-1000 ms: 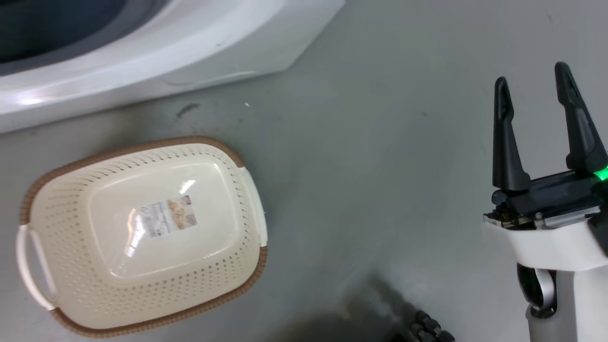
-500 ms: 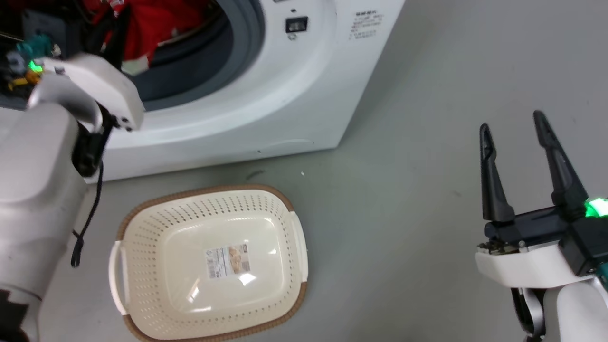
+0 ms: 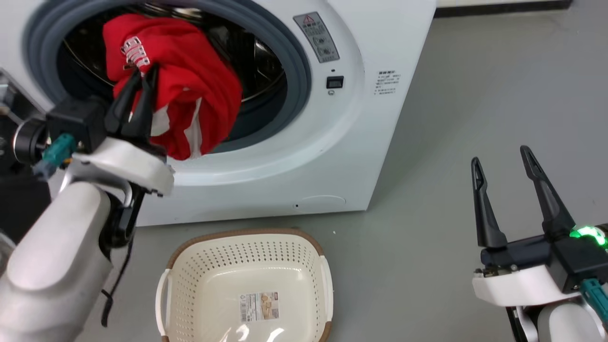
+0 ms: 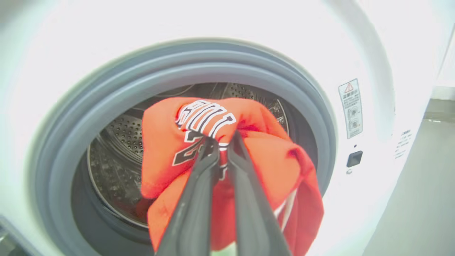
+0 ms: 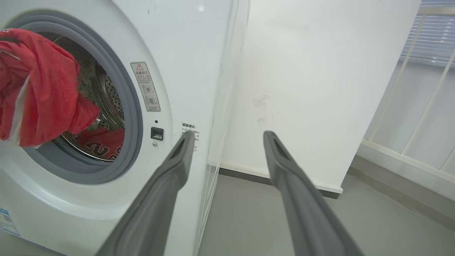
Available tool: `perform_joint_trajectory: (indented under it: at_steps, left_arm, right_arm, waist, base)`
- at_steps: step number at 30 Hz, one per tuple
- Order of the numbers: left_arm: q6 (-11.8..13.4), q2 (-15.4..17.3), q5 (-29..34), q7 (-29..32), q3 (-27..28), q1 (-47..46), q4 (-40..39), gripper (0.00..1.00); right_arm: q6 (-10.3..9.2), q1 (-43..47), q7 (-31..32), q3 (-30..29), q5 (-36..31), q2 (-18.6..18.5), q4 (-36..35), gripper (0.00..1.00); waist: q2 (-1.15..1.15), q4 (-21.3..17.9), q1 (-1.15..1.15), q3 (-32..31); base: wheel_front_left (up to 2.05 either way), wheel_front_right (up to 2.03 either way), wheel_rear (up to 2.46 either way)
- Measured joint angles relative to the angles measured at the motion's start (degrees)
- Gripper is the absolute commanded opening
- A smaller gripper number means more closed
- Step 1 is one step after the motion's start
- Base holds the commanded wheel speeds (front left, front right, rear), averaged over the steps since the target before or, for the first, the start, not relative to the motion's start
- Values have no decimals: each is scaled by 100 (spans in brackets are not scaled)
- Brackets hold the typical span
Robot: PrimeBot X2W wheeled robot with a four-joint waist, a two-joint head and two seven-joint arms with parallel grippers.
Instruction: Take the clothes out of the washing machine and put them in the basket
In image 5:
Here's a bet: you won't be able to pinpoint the red cloth garment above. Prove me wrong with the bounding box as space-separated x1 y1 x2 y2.
0 28 101 148

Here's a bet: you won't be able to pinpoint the white window railing frame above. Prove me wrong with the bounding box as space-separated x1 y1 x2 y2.
357 6 455 202

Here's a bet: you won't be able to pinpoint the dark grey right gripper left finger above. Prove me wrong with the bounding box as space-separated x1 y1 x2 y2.
96 130 196 256

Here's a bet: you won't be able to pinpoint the red garment with black print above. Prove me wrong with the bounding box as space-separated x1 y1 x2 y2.
76 127 125 162

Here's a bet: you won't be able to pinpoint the white front-load washing machine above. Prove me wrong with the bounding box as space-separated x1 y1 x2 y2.
0 0 250 256

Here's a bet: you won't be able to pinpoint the grey window blinds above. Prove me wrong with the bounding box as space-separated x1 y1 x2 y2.
400 0 455 68

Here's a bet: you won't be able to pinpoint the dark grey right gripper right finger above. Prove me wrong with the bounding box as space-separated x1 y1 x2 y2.
263 130 364 256

